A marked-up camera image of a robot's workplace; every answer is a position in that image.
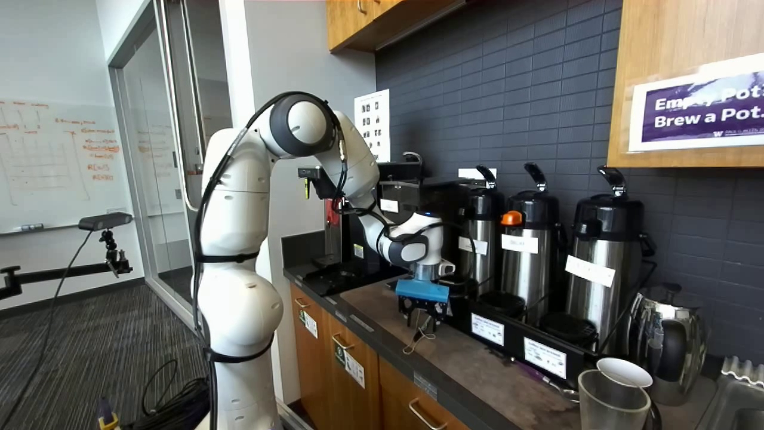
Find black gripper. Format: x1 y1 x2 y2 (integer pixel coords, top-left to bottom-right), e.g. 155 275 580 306
400 298 446 335

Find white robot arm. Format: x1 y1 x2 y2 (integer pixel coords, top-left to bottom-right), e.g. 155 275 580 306
192 91 445 430

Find black coffee brewer machine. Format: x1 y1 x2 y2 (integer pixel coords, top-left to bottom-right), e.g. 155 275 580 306
300 165 456 297

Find wooden lower cabinets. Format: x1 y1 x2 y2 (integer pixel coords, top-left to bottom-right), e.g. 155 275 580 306
291 286 468 430

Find left steel airpot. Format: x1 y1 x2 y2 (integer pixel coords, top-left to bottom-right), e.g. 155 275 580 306
458 165 497 297

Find middle steel airpot orange tab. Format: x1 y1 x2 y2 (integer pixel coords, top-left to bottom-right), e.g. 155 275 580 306
500 163 559 323

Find black airpot rack tray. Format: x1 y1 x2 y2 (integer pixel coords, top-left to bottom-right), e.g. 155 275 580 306
436 279 600 385

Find right steel airpot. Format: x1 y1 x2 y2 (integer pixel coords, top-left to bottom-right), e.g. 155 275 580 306
565 166 653 344

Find clear plastic pitcher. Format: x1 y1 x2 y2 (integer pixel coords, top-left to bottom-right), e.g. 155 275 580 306
579 371 653 430

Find white paper cup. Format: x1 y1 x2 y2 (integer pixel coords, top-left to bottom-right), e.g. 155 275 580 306
598 356 653 390

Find glass coffee carafe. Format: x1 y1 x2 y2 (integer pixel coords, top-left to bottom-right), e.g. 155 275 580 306
629 283 708 405

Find wooden upper cabinet left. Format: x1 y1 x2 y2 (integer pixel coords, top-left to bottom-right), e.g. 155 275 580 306
326 0 470 53

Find wooden cabinet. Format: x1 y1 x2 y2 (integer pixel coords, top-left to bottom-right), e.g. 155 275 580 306
608 0 764 166
326 0 470 53

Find metal drying rack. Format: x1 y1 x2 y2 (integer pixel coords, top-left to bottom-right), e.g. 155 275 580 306
698 356 764 430

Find wooden upper cabinet right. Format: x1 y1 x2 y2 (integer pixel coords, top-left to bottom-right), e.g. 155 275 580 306
608 0 764 166

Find purple brew sign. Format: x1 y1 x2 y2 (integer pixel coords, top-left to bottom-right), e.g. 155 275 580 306
629 55 764 153

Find whiteboard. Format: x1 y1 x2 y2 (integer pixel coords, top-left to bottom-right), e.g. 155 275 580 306
0 98 129 233

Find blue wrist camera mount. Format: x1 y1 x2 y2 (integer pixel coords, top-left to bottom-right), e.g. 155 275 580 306
395 279 449 304

